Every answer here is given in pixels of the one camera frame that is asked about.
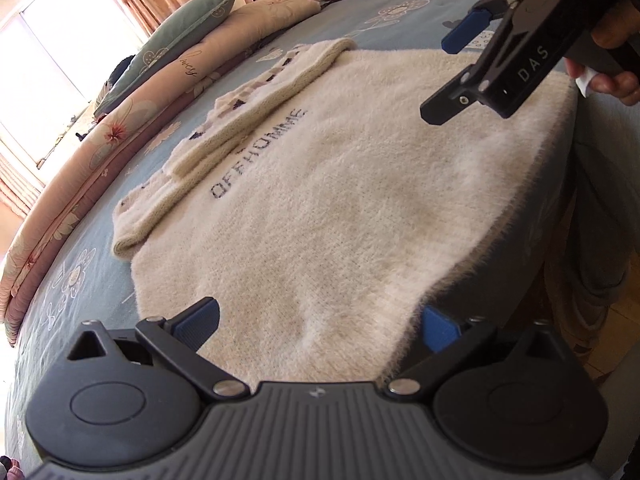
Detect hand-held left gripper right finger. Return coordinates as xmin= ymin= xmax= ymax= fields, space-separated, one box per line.
xmin=384 ymin=306 xmax=568 ymax=403

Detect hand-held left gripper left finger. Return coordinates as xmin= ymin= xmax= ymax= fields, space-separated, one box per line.
xmin=67 ymin=296 xmax=251 ymax=403

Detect pink floral folded quilt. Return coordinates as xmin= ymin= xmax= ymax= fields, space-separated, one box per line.
xmin=0 ymin=0 xmax=323 ymax=351

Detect blue floral bed sheet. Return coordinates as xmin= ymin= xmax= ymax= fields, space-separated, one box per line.
xmin=0 ymin=0 xmax=581 ymax=480

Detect dark cloth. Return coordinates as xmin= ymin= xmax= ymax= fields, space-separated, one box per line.
xmin=105 ymin=52 xmax=136 ymax=106

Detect window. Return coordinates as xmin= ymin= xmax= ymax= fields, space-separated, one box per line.
xmin=0 ymin=0 xmax=148 ymax=171

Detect teal floral pillow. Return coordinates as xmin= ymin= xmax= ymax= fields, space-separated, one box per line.
xmin=92 ymin=0 xmax=246 ymax=118

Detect cream fuzzy knit sweater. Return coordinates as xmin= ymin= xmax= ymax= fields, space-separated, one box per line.
xmin=112 ymin=37 xmax=581 ymax=386

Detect person's right hand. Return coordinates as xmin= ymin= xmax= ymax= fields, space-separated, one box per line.
xmin=566 ymin=0 xmax=640 ymax=106

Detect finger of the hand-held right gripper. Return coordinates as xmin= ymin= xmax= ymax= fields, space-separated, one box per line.
xmin=442 ymin=0 xmax=527 ymax=54
xmin=420 ymin=67 xmax=484 ymax=127

